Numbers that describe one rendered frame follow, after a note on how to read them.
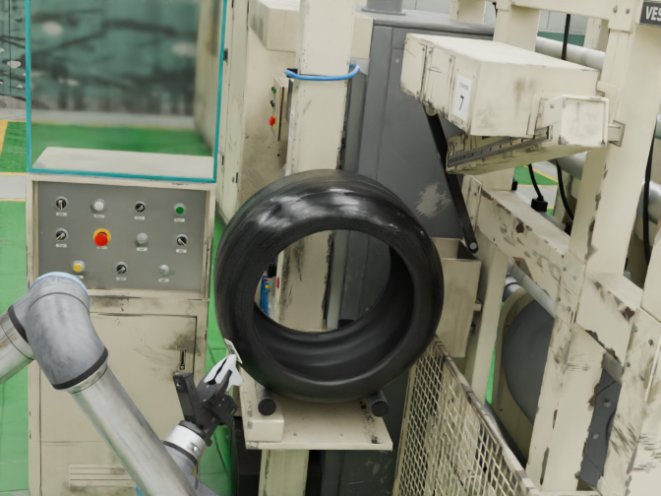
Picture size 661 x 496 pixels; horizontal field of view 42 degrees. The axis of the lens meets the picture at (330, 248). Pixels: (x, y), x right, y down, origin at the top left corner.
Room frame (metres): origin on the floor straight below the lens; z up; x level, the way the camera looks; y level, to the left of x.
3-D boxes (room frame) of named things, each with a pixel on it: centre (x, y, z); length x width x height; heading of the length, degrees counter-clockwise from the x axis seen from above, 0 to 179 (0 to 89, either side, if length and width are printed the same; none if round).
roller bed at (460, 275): (2.34, -0.33, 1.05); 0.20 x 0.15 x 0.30; 10
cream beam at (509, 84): (1.99, -0.31, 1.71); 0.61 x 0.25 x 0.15; 10
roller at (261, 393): (2.03, 0.14, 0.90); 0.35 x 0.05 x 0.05; 10
